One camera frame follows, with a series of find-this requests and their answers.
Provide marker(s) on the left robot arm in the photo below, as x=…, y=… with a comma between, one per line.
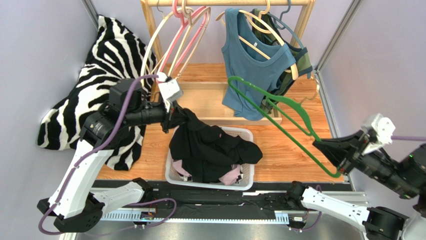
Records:
x=74, y=207

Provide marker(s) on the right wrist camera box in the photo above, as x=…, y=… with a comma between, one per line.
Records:
x=382, y=130

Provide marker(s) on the black top green trim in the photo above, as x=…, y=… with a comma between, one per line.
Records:
x=207, y=152

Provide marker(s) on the white plastic basket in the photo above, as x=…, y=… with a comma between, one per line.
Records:
x=248, y=170

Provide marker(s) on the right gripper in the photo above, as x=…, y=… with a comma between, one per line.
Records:
x=350, y=155

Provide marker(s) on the olive green tank top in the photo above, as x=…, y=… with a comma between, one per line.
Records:
x=300, y=53

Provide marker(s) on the mauve tank top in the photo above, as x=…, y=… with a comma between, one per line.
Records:
x=231, y=177

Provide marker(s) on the zebra print blanket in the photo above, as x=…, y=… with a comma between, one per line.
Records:
x=116, y=54

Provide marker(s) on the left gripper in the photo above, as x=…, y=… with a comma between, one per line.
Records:
x=174, y=116

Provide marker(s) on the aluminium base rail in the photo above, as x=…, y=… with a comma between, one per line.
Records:
x=198, y=213

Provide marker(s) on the wooden clothes rack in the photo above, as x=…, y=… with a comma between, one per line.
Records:
x=202, y=97

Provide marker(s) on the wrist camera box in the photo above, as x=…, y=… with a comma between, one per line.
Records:
x=382, y=130
x=169, y=89

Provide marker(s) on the blue tank top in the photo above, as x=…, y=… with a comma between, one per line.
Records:
x=245, y=103

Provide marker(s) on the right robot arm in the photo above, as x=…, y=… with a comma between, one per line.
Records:
x=396, y=189

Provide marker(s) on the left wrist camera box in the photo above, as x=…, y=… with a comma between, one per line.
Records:
x=169, y=89

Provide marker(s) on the pink hanger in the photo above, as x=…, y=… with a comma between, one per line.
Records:
x=179, y=43

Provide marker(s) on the cream hanger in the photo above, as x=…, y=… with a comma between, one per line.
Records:
x=193, y=23

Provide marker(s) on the wooden hanger with blue top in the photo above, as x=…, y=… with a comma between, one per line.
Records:
x=266, y=30

